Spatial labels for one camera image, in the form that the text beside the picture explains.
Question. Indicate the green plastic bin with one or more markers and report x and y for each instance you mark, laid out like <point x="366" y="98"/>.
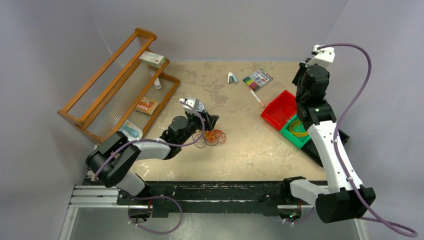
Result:
<point x="294" y="130"/>

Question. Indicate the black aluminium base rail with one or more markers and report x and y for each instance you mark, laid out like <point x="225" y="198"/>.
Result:
<point x="160" y="198"/>

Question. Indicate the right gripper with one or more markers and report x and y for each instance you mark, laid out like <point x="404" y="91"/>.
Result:
<point x="302" y="65"/>

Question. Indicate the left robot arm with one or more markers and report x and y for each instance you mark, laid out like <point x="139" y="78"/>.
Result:
<point x="112" y="160"/>

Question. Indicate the blue blister pack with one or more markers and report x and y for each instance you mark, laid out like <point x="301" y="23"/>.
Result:
<point x="131" y="131"/>

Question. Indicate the white red box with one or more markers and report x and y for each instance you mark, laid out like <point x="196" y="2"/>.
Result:
<point x="152" y="59"/>

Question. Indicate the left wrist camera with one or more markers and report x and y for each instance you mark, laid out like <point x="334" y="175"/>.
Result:
<point x="190" y="105"/>

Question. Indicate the white stapler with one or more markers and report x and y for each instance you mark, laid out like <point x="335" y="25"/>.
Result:
<point x="157" y="83"/>

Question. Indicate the wooden rack shelf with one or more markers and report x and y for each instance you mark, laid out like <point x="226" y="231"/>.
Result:
<point x="110" y="96"/>

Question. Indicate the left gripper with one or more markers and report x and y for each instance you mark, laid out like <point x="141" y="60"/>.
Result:
<point x="209" y="120"/>

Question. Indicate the marker pen pack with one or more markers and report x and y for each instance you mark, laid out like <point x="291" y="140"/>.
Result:
<point x="257" y="79"/>

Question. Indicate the orange card pack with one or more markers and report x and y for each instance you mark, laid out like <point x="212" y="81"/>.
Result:
<point x="146" y="106"/>

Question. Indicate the blue white round tin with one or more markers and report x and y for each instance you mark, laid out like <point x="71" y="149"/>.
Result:
<point x="199" y="106"/>

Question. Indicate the small blue stapler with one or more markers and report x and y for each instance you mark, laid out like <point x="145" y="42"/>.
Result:
<point x="231" y="78"/>

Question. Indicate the red plastic bin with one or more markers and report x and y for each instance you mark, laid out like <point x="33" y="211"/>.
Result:
<point x="280" y="110"/>

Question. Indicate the white red marker pen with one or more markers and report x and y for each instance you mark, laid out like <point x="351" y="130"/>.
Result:
<point x="257" y="98"/>

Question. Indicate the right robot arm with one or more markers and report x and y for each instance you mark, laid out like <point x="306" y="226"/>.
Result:
<point x="345" y="197"/>

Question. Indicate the black plastic bin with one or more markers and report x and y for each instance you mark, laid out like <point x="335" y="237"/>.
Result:
<point x="314" y="152"/>

